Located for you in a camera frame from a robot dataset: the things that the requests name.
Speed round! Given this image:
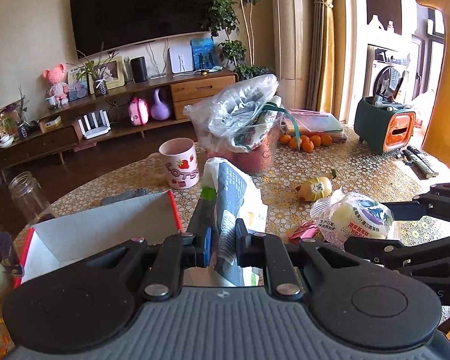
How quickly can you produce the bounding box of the black remote control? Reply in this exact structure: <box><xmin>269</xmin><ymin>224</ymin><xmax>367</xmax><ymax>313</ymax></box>
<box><xmin>401</xmin><ymin>145</ymin><xmax>439</xmax><ymax>179</ymax></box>

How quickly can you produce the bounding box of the photo frame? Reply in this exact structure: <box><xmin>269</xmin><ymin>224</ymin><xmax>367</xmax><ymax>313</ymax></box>
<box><xmin>100</xmin><ymin>55</ymin><xmax>125</xmax><ymax>90</ymax></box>

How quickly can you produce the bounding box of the wooden tv cabinet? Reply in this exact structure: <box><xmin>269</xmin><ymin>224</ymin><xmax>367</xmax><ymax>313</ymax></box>
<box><xmin>0</xmin><ymin>68</ymin><xmax>238</xmax><ymax>184</ymax></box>

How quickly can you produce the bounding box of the black cylinder speaker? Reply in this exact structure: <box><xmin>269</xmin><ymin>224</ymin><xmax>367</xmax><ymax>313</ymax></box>
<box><xmin>130</xmin><ymin>56</ymin><xmax>148</xmax><ymax>83</ymax></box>

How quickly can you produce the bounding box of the black flat television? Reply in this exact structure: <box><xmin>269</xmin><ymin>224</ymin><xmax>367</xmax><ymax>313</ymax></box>
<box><xmin>70</xmin><ymin>0</ymin><xmax>213</xmax><ymax>57</ymax></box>

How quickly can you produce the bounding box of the red white cardboard box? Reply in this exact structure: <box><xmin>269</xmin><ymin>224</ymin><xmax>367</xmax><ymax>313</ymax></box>
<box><xmin>14</xmin><ymin>191</ymin><xmax>183</xmax><ymax>287</ymax></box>

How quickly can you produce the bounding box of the grey phone stand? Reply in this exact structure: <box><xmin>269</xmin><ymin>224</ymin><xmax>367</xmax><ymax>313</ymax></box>
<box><xmin>0</xmin><ymin>232</ymin><xmax>24</xmax><ymax>277</ymax></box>

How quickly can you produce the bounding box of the pink plush doll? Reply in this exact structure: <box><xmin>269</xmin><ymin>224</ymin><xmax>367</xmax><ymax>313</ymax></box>
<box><xmin>43</xmin><ymin>63</ymin><xmax>69</xmax><ymax>106</ymax></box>

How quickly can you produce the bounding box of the pink round toy bag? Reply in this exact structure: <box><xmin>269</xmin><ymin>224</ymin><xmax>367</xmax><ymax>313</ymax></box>
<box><xmin>128</xmin><ymin>97</ymin><xmax>149</xmax><ymax>126</ymax></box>

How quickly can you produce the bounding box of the pink strawberry mug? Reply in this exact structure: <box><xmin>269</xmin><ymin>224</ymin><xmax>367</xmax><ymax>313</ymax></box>
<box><xmin>148</xmin><ymin>137</ymin><xmax>200</xmax><ymax>189</ymax></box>

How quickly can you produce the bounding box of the round snack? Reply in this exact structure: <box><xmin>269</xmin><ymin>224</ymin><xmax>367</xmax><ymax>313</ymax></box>
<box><xmin>310</xmin><ymin>189</ymin><xmax>399</xmax><ymax>249</ymax></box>

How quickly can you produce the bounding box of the white board frame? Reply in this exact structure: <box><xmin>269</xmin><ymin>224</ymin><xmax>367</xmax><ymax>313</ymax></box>
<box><xmin>169</xmin><ymin>44</ymin><xmax>194</xmax><ymax>74</ymax></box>

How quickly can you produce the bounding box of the white blue paper packet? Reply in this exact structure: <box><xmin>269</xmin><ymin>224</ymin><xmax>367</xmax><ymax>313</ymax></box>
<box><xmin>201</xmin><ymin>157</ymin><xmax>268</xmax><ymax>286</ymax></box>

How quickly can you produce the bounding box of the clear glass jar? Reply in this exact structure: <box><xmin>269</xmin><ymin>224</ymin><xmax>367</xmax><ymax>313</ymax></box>
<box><xmin>9</xmin><ymin>172</ymin><xmax>56</xmax><ymax>225</ymax></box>

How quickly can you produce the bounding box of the green orange tissue box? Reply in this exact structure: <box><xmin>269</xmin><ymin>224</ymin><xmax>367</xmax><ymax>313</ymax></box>
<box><xmin>353</xmin><ymin>97</ymin><xmax>416</xmax><ymax>155</ymax></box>

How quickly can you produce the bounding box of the small potted grass plant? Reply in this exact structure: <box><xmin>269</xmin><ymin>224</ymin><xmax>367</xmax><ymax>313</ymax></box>
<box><xmin>70</xmin><ymin>43</ymin><xmax>119</xmax><ymax>96</ymax></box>

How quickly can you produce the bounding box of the purple gourd vase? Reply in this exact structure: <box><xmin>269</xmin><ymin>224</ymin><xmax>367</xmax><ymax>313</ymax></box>
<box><xmin>150</xmin><ymin>88</ymin><xmax>170</xmax><ymax>121</ymax></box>

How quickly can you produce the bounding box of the clear bin with plastic bag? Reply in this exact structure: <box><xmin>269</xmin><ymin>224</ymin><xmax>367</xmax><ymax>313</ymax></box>
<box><xmin>184</xmin><ymin>74</ymin><xmax>301</xmax><ymax>175</ymax></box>

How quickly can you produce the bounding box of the stack of colourful folders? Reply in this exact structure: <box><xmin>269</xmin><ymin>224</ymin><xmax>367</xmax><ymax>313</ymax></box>
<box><xmin>289</xmin><ymin>109</ymin><xmax>347</xmax><ymax>141</ymax></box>

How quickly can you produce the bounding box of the tall green potted plant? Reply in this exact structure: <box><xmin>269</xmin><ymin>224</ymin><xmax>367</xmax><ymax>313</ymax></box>
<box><xmin>204</xmin><ymin>0</ymin><xmax>270</xmax><ymax>80</ymax></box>

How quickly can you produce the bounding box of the white wifi router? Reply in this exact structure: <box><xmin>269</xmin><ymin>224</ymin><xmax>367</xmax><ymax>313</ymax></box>
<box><xmin>78</xmin><ymin>110</ymin><xmax>111</xmax><ymax>140</ymax></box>

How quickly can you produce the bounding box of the orange tangerine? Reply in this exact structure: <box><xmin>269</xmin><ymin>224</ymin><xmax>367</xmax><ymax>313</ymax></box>
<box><xmin>279</xmin><ymin>134</ymin><xmax>292</xmax><ymax>145</ymax></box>
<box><xmin>310</xmin><ymin>135</ymin><xmax>322</xmax><ymax>147</ymax></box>
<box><xmin>320</xmin><ymin>134</ymin><xmax>332</xmax><ymax>146</ymax></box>
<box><xmin>301</xmin><ymin>141</ymin><xmax>314</xmax><ymax>153</ymax></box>
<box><xmin>288</xmin><ymin>137</ymin><xmax>302</xmax><ymax>150</ymax></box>

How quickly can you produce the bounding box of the blue picture book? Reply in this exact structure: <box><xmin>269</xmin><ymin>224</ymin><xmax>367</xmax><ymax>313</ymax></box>
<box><xmin>190</xmin><ymin>37</ymin><xmax>217</xmax><ymax>70</ymax></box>

